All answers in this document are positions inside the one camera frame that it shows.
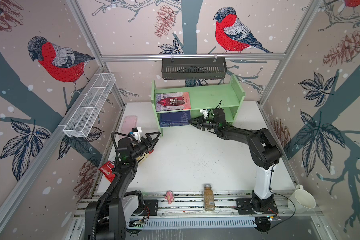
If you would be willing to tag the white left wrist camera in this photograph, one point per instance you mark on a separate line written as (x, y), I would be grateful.
(136, 133)

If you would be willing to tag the black hanging basket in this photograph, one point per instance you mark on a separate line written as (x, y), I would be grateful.
(194, 68)

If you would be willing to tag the green wooden shelf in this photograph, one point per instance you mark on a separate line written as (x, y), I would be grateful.
(229, 97)

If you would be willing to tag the pink small toy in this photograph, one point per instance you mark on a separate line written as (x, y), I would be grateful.
(169, 197)

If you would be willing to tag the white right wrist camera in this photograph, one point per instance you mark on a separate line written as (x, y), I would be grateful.
(205, 113)

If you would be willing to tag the white wire mesh basket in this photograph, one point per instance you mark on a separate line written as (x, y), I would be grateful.
(88, 110)

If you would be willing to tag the pink Hamlet book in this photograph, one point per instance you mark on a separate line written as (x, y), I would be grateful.
(172, 101)

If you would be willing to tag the white cup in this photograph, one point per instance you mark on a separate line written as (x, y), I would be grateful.
(301, 200)

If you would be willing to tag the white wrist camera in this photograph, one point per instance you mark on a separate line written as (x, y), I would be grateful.
(136, 133)
(205, 113)

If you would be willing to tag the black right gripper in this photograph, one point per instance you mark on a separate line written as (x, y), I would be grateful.
(201, 123)

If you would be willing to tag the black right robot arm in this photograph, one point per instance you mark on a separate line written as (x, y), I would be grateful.
(263, 149)

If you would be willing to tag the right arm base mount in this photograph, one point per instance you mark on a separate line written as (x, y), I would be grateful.
(257, 206)

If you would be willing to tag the aluminium rail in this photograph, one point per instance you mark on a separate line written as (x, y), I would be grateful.
(191, 204)

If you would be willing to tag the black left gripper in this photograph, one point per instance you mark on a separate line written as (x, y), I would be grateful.
(145, 142)

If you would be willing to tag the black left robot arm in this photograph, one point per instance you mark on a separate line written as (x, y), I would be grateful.
(106, 219)

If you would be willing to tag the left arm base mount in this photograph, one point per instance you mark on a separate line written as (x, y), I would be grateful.
(134, 204)

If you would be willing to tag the spice jar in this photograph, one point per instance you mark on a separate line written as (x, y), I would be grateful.
(209, 201)

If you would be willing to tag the red snack bag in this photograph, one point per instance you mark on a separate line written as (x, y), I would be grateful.
(107, 168)

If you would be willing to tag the pink case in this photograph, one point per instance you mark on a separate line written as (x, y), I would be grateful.
(129, 123)

